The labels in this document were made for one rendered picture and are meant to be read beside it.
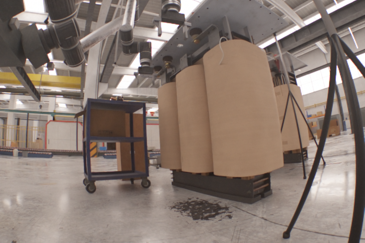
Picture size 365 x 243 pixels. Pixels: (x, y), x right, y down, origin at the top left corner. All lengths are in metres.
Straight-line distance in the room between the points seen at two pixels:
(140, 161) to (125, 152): 0.24
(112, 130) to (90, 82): 10.48
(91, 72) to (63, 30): 10.94
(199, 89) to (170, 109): 0.48
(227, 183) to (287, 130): 1.57
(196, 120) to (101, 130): 0.95
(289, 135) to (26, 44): 3.10
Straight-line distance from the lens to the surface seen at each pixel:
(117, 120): 1.95
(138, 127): 2.61
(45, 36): 1.71
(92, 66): 12.75
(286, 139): 2.75
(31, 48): 1.64
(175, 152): 1.80
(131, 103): 1.96
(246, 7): 1.48
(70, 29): 1.71
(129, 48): 1.64
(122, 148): 2.54
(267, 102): 1.26
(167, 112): 1.87
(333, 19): 9.85
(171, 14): 0.99
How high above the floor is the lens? 0.41
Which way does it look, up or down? 13 degrees up
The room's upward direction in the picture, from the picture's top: 4 degrees counter-clockwise
